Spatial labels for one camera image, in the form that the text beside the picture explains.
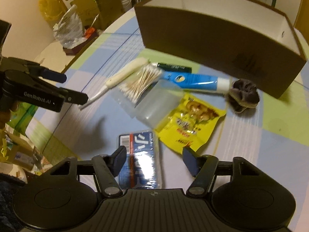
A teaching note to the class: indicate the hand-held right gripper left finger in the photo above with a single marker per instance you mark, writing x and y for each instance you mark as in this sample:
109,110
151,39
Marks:
119,160

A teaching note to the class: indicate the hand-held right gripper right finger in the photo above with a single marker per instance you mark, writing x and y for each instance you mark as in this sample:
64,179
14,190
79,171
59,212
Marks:
189,161

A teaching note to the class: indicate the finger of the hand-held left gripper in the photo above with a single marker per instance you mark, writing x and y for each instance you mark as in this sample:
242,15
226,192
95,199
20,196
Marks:
77,98
56,76

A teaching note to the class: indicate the blue plastic-wrapped packet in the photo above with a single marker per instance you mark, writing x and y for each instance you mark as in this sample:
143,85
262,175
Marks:
144,154

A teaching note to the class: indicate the yellow snack packet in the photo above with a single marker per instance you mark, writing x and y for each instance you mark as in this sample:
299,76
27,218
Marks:
190,125

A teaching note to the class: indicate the cream white toothbrush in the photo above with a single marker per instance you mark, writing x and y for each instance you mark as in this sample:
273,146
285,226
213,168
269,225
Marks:
125,73

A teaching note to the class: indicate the translucent plastic cup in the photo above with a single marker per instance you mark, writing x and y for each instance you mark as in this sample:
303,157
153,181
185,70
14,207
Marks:
159,101

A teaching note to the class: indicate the clear bag of cotton swabs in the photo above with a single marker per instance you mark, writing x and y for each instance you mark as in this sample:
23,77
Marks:
142,82

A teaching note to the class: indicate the dark fabric scrunchie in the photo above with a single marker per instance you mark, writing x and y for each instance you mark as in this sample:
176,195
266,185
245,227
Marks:
243,94

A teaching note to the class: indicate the brown cardboard box container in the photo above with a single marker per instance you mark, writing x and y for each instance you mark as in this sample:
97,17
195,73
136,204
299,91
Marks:
193,36

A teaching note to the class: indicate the person's left hand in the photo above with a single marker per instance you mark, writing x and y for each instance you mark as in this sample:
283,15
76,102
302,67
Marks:
6,116

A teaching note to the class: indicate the green wrapped packs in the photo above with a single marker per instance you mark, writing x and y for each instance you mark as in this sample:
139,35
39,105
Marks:
23,118

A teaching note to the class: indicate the dark brown wooden box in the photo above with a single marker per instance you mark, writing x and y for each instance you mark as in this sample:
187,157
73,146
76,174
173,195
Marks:
77,47

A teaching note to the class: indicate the checked blue green tablecloth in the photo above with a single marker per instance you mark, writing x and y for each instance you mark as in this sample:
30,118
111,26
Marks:
253,137

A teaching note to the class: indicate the yellow plastic bag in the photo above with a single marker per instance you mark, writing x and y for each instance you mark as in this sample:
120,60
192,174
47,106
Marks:
52,2

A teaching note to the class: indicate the blue cream tube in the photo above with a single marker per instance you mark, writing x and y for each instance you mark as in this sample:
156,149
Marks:
193,79

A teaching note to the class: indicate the brown cardboard carton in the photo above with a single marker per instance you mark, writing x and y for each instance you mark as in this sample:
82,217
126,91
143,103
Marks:
106,7

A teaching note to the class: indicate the black lip gel tube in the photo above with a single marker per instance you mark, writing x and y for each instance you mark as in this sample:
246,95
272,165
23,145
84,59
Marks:
173,67

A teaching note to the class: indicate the stack of metal bowls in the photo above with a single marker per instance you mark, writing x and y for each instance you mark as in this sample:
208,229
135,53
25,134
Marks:
125,0

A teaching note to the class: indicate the dark blue fuzzy clothing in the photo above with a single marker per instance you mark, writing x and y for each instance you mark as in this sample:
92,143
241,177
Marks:
9,198

